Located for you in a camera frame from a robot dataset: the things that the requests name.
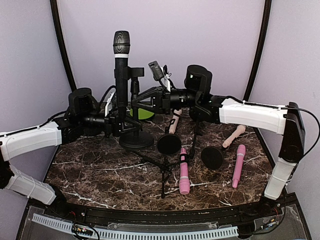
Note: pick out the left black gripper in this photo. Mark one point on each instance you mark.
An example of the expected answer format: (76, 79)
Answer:
(114, 125)

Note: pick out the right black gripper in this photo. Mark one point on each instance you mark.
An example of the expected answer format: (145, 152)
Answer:
(161, 100)

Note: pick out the black stand holding beige mic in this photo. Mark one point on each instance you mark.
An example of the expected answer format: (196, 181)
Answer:
(168, 144)

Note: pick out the black microphone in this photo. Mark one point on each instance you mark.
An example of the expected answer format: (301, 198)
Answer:
(121, 50)

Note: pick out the pink microphone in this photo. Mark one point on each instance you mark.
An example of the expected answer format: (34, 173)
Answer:
(240, 155)
(184, 181)

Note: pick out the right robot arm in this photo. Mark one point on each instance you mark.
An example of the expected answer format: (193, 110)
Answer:
(284, 120)

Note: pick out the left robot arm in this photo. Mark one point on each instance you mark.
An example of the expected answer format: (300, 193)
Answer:
(83, 117)

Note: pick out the black empty mic stand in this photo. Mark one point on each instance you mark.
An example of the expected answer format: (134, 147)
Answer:
(197, 132)

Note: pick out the black tripod mic stand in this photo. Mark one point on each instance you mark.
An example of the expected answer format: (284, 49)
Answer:
(164, 168)

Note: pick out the pink microphone front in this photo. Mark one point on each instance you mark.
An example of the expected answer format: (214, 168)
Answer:
(184, 181)

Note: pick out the green plate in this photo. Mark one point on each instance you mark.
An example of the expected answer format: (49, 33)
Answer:
(145, 114)

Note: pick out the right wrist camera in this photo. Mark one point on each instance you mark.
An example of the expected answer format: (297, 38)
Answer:
(161, 75)

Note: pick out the white cable duct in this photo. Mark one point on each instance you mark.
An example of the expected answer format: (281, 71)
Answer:
(134, 232)

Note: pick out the left black frame post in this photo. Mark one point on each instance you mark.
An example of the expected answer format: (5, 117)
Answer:
(61, 44)

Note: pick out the black frame post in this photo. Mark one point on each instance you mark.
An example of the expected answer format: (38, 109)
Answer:
(61, 44)
(259, 49)

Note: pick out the right black frame post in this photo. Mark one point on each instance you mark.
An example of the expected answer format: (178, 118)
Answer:
(259, 49)

